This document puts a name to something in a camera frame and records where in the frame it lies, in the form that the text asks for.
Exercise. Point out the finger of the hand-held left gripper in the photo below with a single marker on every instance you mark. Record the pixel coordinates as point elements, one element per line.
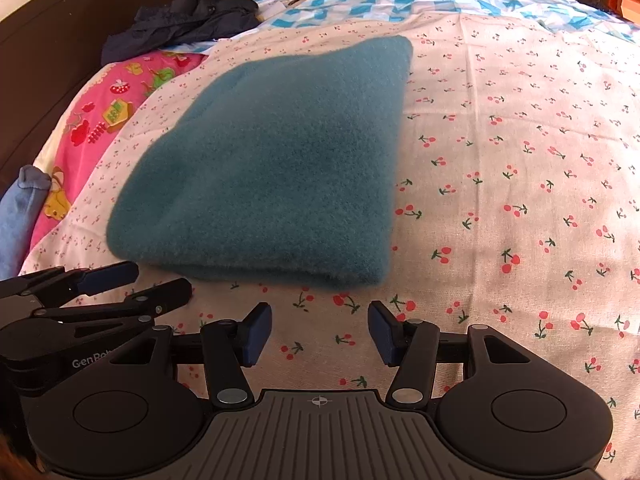
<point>112,275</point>
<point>165,292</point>

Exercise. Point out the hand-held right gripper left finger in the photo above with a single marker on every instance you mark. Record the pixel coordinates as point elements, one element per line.
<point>257,334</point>

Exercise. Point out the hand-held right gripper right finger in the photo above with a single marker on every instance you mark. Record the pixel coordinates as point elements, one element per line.
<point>380,334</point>

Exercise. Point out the blue fuzzy sweater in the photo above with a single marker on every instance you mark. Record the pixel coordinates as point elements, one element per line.
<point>270,160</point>

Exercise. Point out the blue garment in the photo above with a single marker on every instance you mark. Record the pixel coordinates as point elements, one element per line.
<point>20,210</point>

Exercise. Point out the pink printed blanket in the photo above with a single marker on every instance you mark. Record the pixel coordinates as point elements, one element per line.
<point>90,120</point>

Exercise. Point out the cherry print quilt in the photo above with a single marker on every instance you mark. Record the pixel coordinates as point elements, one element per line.
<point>500,170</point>

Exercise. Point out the dark wooden headboard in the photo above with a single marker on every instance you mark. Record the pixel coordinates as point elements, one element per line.
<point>60,35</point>

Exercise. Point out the dark navy jacket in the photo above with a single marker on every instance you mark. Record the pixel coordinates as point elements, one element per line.
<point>185,22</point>

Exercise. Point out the blue checkered sheet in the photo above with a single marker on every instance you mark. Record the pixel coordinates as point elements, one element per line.
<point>380,2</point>

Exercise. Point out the orange box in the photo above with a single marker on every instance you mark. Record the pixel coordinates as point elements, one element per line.
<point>625,2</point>

